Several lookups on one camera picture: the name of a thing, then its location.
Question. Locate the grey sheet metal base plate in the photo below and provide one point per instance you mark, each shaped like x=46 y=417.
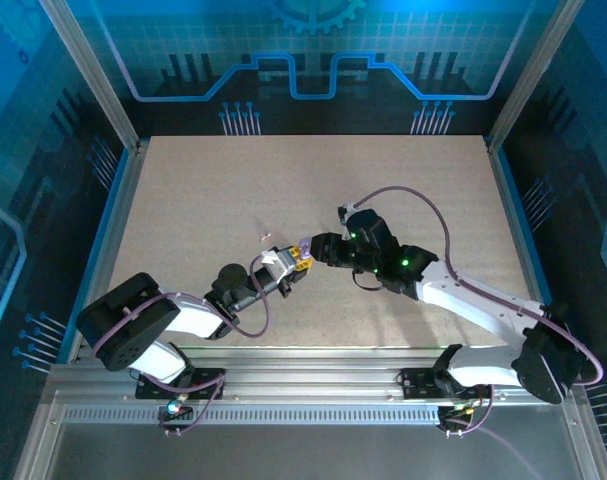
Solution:
x=308 y=455

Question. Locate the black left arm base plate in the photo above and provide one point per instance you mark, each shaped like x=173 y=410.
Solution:
x=210 y=382

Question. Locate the left controller board with LED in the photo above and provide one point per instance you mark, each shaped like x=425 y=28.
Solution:
x=175 y=410

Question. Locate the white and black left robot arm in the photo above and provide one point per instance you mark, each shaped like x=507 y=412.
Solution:
x=193 y=317

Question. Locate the aluminium table side rail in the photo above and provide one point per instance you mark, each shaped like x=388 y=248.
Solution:
x=523 y=240
x=114 y=240

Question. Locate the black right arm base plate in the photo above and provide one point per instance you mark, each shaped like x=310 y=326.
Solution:
x=415 y=382

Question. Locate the aluminium frame post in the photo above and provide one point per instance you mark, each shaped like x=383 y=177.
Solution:
x=93 y=75
x=532 y=75

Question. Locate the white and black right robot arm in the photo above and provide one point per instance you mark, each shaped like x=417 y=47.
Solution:
x=483 y=307

